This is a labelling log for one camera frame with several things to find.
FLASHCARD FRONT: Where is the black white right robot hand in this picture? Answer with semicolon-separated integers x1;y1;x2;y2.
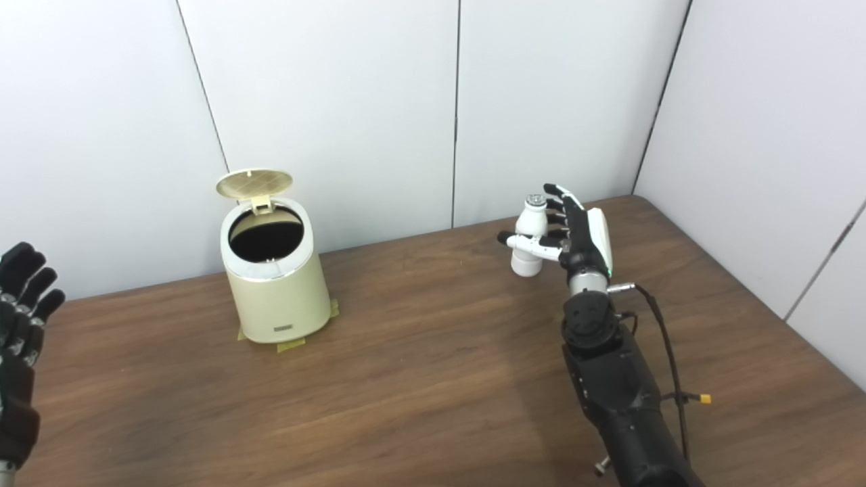
497;183;614;285

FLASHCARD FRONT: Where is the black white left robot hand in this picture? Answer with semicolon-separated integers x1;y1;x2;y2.
0;241;66;471

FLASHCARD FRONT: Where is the small white plastic bottle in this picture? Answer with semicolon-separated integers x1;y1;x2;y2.
510;194;549;278

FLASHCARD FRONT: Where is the cream round bin lid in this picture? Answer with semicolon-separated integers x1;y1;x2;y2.
216;168;294;216

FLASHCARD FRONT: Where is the cream-colored round bin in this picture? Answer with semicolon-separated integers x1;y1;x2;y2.
220;196;332;344

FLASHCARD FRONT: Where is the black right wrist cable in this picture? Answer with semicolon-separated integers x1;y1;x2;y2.
607;283;701;467

